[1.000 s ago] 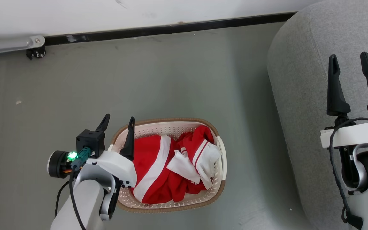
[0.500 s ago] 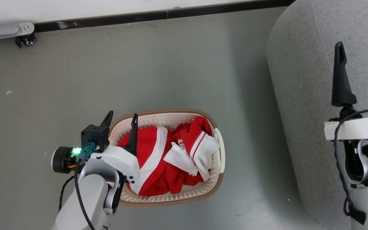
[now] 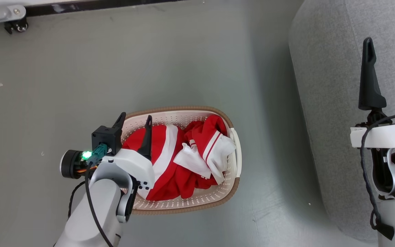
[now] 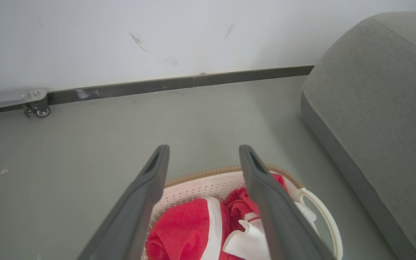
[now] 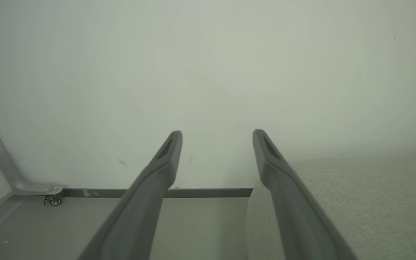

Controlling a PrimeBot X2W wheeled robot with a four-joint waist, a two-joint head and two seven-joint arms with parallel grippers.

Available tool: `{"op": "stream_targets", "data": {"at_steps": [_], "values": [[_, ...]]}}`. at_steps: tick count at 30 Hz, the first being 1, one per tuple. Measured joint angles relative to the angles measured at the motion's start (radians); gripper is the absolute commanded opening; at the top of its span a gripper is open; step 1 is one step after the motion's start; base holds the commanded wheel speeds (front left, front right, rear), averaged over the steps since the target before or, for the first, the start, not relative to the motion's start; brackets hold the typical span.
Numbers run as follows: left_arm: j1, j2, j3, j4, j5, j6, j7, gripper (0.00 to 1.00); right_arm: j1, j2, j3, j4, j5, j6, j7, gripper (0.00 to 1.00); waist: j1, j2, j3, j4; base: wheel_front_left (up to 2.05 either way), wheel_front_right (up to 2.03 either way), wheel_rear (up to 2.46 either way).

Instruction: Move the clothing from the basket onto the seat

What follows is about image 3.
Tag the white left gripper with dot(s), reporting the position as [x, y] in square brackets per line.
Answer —
[139, 168]

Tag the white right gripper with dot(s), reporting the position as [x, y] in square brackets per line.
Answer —
[389, 135]

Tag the red garment white striped cuffs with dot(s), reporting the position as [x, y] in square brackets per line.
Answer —
[218, 151]

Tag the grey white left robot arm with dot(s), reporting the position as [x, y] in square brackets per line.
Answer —
[77, 226]

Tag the cream perforated laundry basket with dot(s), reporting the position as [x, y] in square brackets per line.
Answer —
[180, 118]

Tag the grey fabric sofa seat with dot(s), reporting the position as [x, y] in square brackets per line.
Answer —
[327, 103]

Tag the black cylindrical motor unit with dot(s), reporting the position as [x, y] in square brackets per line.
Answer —
[69, 164]

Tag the black baseboard strip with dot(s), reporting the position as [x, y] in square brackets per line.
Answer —
[98, 5]

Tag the small black caster wheel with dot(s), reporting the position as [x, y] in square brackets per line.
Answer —
[19, 26]

